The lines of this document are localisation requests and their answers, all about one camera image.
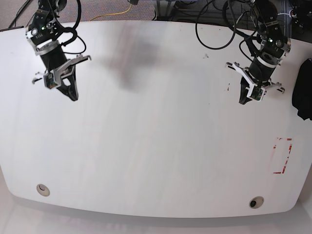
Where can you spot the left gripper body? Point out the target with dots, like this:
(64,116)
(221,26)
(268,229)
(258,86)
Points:
(258,76)

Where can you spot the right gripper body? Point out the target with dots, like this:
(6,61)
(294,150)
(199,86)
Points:
(56,63)

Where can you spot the black t-shirt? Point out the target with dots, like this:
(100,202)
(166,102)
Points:
(302,92)

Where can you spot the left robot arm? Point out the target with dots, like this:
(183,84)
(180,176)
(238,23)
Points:
(268,49)

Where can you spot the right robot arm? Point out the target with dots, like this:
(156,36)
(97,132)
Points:
(48,36)

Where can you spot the red tape rectangle marking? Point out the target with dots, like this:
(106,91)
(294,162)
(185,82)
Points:
(281,152)

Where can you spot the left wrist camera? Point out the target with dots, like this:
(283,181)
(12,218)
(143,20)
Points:
(256,93)

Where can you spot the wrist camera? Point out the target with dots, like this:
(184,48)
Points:
(50,81)
(256,93)

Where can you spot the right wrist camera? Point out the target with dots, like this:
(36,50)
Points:
(50,81)

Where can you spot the left table cable grommet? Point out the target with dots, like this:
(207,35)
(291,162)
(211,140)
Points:
(43,190)

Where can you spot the table cable grommet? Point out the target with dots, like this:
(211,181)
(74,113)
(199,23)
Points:
(256,202)
(43,190)

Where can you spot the right table cable grommet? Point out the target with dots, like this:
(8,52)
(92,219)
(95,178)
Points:
(256,202)

